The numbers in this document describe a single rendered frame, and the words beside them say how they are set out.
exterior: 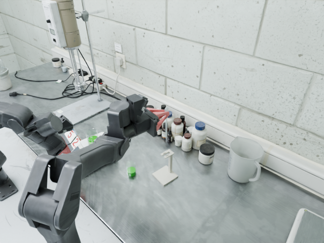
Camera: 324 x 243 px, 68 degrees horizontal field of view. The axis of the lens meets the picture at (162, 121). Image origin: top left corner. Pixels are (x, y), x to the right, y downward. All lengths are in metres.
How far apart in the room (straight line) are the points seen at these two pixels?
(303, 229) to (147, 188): 0.56
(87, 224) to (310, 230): 0.75
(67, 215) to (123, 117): 0.31
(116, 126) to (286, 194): 0.73
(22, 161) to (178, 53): 0.89
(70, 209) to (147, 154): 0.69
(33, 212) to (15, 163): 0.78
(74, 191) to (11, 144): 0.94
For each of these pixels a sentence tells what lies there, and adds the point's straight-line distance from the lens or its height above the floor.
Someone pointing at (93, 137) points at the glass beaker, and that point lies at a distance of 1.05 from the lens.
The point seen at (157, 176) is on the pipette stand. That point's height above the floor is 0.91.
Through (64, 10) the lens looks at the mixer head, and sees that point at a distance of 1.29.
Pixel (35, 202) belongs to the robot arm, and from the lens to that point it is 0.52.
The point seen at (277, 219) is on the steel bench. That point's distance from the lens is 1.02.
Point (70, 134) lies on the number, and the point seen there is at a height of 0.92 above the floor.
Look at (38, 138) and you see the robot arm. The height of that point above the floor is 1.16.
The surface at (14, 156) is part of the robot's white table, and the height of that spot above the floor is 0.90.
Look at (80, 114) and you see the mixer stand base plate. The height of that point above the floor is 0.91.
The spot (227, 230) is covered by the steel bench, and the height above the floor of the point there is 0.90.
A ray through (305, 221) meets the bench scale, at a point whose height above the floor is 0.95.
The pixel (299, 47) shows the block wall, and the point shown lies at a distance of 0.96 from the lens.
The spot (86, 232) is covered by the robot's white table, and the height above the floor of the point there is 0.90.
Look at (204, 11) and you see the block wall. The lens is 1.09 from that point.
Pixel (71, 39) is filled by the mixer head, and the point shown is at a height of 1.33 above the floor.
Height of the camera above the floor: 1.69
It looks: 36 degrees down
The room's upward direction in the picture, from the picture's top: straight up
